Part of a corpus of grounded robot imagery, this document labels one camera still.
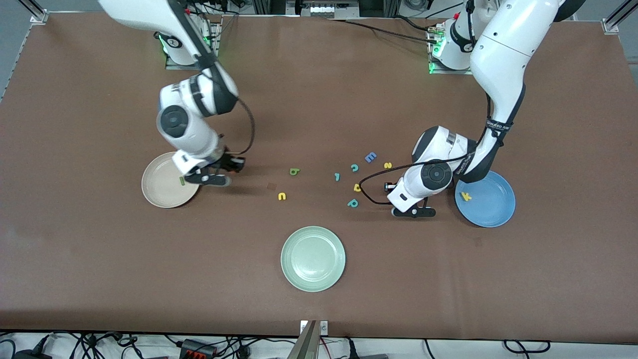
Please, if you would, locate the beige brown plate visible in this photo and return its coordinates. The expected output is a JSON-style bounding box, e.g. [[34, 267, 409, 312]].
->
[[142, 152, 202, 208]]

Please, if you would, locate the blue plate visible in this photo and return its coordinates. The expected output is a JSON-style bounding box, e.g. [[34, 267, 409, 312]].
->
[[455, 171, 516, 228]]

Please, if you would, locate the pale green plate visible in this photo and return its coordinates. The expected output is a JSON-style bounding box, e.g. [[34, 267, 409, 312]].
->
[[281, 226, 346, 292]]

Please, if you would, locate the black orange power strip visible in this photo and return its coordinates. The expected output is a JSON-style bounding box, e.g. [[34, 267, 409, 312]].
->
[[180, 339, 218, 359]]

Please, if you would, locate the grey equipment box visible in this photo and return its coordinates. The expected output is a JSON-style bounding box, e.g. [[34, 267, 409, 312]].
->
[[287, 0, 360, 18]]

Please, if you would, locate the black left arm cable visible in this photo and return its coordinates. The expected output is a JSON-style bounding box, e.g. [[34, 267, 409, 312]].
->
[[358, 92, 514, 206]]

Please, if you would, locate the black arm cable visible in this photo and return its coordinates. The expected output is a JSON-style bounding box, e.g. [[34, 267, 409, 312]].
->
[[358, 92, 514, 206], [167, 0, 256, 155]]

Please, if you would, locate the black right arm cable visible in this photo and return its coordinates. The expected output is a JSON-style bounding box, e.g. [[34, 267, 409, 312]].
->
[[167, 0, 256, 155]]

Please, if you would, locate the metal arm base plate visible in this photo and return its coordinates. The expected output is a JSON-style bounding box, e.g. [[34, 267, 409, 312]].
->
[[165, 20, 221, 71], [428, 22, 482, 76]]

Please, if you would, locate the black braided table cable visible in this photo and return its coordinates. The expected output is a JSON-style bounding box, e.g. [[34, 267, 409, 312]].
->
[[326, 18, 440, 44]]

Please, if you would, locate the black cable loop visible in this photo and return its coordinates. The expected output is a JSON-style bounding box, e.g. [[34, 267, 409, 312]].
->
[[502, 340, 552, 354]]

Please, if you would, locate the black floor cable tangle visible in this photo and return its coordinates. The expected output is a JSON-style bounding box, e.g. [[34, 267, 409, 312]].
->
[[0, 331, 145, 359]]

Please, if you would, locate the aluminium frame post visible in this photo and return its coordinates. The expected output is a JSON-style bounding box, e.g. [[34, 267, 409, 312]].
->
[[19, 0, 49, 24], [602, 0, 638, 34]]

